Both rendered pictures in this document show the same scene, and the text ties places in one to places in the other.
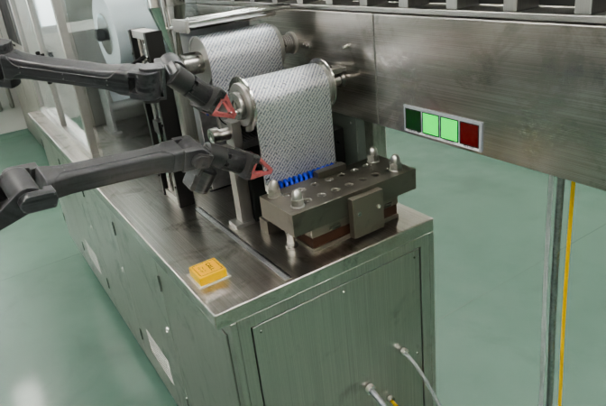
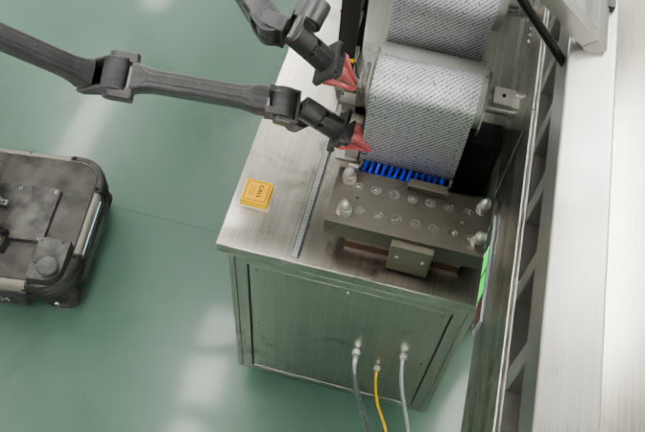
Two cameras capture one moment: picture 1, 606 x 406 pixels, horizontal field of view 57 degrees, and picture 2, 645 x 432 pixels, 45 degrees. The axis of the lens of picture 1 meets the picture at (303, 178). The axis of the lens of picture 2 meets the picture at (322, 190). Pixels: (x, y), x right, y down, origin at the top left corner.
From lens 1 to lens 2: 121 cm
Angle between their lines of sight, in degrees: 45
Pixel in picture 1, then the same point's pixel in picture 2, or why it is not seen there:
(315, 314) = (313, 288)
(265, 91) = (389, 91)
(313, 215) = (347, 229)
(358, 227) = (392, 263)
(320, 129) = (444, 148)
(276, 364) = (266, 292)
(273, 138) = (382, 130)
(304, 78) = (445, 100)
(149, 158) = (228, 100)
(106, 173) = (184, 95)
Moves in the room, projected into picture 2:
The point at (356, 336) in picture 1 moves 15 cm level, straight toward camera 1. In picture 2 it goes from (353, 320) to (311, 353)
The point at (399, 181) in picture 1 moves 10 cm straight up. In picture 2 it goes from (465, 257) to (474, 236)
